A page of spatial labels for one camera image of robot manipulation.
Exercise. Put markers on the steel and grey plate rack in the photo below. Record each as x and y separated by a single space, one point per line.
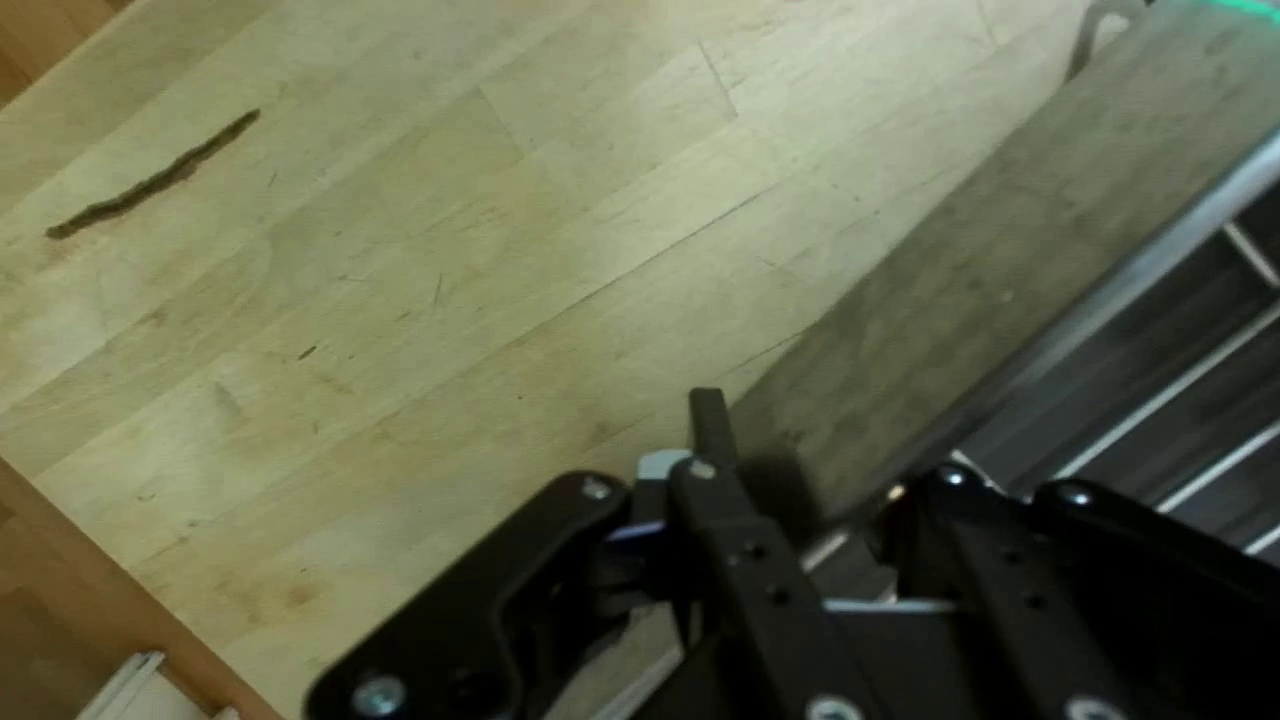
1042 294

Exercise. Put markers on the white paper stack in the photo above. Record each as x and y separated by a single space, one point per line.
124 684

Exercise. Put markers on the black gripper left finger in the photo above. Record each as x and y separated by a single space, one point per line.
745 584

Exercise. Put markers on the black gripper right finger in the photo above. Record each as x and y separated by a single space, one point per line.
1066 600

